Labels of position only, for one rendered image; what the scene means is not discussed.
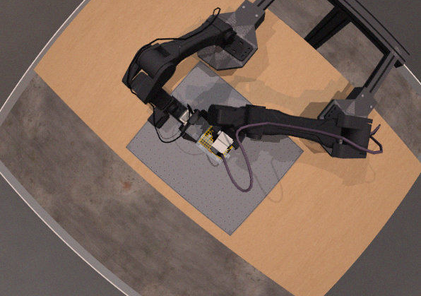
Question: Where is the yellow plate with black holes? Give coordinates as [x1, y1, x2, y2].
[204, 126, 233, 153]

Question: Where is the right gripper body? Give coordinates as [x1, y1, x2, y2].
[173, 105, 206, 132]

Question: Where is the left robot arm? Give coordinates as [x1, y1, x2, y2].
[207, 104, 373, 159]

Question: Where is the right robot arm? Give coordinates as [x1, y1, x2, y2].
[129, 16, 253, 129]

